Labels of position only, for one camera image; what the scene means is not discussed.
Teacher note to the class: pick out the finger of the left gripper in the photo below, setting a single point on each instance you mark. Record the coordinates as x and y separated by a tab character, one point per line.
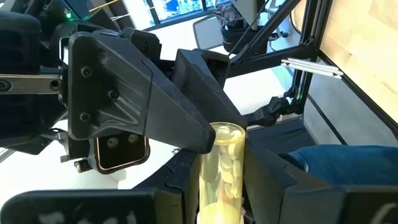
124	93
202	77

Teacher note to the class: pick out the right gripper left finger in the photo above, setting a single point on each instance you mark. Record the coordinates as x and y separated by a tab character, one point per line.
174	193

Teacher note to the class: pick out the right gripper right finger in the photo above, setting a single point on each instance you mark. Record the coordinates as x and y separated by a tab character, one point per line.
280	199

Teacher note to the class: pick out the yellow medicine bottle white cap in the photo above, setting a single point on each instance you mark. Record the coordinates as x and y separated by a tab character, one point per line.
224	174

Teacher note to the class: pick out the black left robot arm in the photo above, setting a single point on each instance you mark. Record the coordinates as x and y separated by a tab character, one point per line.
56	28

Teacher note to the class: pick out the grey office chair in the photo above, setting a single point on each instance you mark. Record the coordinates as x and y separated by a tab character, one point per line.
205	34

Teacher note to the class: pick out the black backpack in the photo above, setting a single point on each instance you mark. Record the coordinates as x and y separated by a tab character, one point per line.
239	34

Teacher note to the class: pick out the silver aluminium extrusion piece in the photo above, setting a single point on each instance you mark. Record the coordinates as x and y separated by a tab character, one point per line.
311	68

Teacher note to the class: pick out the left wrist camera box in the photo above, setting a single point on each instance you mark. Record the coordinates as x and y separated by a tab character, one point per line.
121	152

